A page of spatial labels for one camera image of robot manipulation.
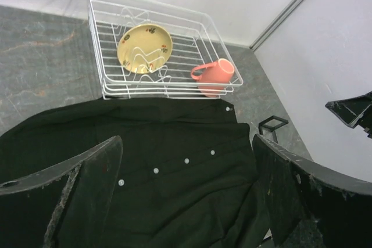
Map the small black frame stand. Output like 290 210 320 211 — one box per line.
258 116 289 143

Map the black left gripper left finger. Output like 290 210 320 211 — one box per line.
1 136 123 247

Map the white wire dish rack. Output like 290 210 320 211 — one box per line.
88 0 244 99

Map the black button-up shirt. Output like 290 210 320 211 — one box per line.
1 98 269 247

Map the pink ceramic mug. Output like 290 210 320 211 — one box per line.
191 58 235 98

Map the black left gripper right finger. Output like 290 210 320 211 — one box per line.
252 134 371 247

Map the yellow floral plate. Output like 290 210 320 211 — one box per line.
117 24 173 74

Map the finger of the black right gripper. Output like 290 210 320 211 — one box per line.
325 92 371 138

